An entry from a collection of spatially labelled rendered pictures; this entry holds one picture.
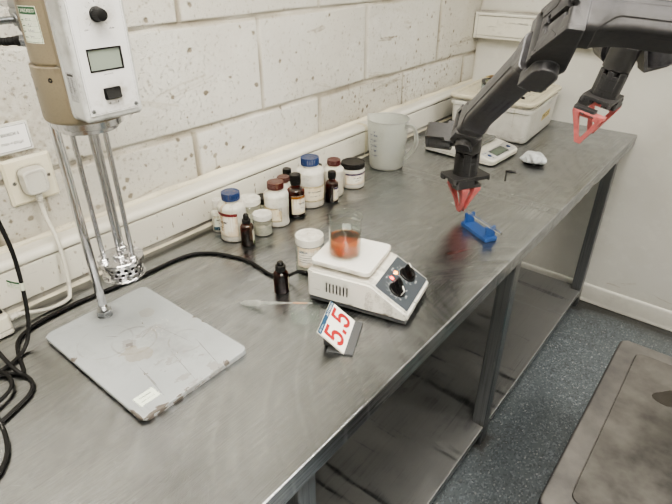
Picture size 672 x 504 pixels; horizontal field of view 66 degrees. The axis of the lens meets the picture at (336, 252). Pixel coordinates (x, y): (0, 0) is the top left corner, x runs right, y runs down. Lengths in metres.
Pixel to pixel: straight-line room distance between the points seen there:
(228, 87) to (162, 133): 0.21
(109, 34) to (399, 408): 1.36
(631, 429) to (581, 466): 0.18
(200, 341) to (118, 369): 0.13
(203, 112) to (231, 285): 0.43
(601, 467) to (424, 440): 0.52
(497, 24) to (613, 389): 1.43
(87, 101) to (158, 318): 0.44
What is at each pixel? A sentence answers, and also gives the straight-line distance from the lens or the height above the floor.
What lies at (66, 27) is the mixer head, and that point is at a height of 1.26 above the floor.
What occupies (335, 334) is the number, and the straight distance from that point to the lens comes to 0.89.
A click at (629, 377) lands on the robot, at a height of 0.36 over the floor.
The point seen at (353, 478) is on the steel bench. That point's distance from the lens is 1.56.
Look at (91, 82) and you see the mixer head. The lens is 0.70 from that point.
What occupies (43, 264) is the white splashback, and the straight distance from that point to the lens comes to 1.12.
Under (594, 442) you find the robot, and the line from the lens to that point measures 1.40.
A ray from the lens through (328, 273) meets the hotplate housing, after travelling 0.96.
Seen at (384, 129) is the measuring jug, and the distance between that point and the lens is 1.57.
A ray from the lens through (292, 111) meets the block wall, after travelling 1.49.
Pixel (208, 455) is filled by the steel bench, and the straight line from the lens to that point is 0.76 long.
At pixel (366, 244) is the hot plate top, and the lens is 1.01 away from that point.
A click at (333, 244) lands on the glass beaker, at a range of 0.95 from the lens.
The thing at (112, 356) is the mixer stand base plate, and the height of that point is 0.76.
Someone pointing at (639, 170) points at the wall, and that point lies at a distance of 2.29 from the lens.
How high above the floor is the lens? 1.33
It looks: 30 degrees down
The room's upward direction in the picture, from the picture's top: straight up
